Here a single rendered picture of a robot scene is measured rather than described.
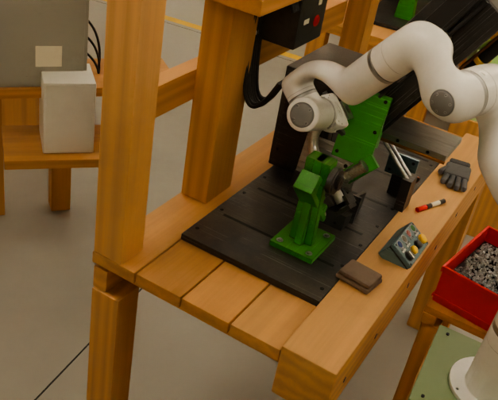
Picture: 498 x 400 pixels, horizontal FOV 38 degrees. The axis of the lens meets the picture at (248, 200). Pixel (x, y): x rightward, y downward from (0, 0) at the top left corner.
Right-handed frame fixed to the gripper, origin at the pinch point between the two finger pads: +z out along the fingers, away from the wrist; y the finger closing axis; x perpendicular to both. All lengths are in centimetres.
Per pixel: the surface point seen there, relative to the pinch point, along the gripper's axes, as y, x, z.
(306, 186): -16.1, 8.1, -26.7
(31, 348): -27, 147, 11
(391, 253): -41.3, 1.1, -4.9
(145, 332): -40, 120, 43
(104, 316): -26, 70, -40
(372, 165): -17.1, -2.0, 2.7
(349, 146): -9.5, 1.9, 3.2
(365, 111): -2.5, -6.5, 2.4
